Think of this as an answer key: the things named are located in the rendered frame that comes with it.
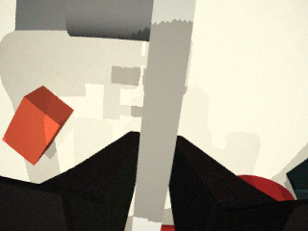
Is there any orange-red box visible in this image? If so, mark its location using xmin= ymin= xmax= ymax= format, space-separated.
xmin=3 ymin=86 xmax=74 ymax=166

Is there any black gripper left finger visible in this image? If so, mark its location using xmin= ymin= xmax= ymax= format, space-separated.
xmin=0 ymin=131 xmax=140 ymax=231

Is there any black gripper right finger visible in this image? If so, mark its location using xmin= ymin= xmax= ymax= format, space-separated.
xmin=168 ymin=135 xmax=308 ymax=231

